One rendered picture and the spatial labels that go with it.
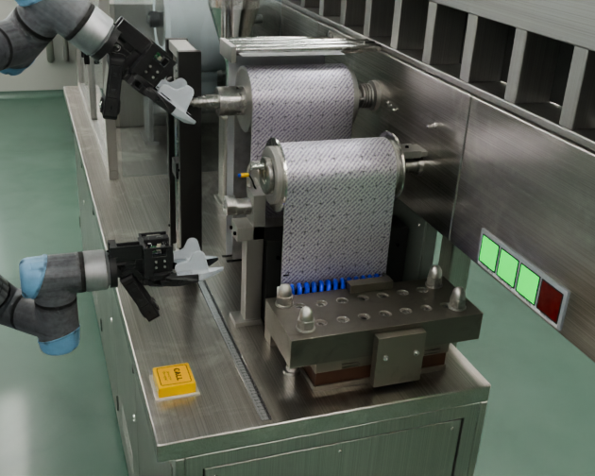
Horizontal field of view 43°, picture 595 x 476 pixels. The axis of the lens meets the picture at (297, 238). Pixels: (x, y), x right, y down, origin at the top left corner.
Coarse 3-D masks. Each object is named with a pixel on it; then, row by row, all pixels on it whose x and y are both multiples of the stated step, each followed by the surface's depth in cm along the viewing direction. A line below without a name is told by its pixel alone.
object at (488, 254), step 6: (486, 240) 137; (486, 246) 137; (492, 246) 135; (498, 246) 134; (486, 252) 137; (492, 252) 136; (480, 258) 140; (486, 258) 138; (492, 258) 136; (486, 264) 138; (492, 264) 136
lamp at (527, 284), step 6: (522, 270) 128; (528, 270) 126; (522, 276) 128; (528, 276) 126; (534, 276) 125; (522, 282) 128; (528, 282) 126; (534, 282) 125; (522, 288) 128; (528, 288) 127; (534, 288) 125; (522, 294) 128; (528, 294) 127; (534, 294) 125; (534, 300) 125
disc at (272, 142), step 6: (270, 138) 149; (270, 144) 150; (276, 144) 146; (282, 150) 144; (282, 156) 143; (282, 162) 143; (282, 168) 143; (282, 174) 144; (282, 180) 144; (282, 186) 145; (282, 192) 145; (282, 198) 145; (270, 204) 153; (276, 204) 150; (282, 204) 146; (276, 210) 150
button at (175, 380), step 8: (160, 368) 144; (168, 368) 144; (176, 368) 144; (184, 368) 144; (160, 376) 142; (168, 376) 142; (176, 376) 142; (184, 376) 142; (192, 376) 142; (160, 384) 139; (168, 384) 139; (176, 384) 139; (184, 384) 140; (192, 384) 140; (160, 392) 139; (168, 392) 139; (176, 392) 140; (184, 392) 140; (192, 392) 141
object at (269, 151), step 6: (264, 150) 150; (270, 150) 146; (276, 150) 146; (396, 150) 153; (264, 156) 150; (270, 156) 147; (276, 156) 145; (396, 156) 152; (276, 162) 144; (276, 168) 144; (276, 174) 144; (276, 180) 145; (276, 186) 145; (396, 186) 154; (276, 192) 146; (270, 198) 150; (276, 198) 146
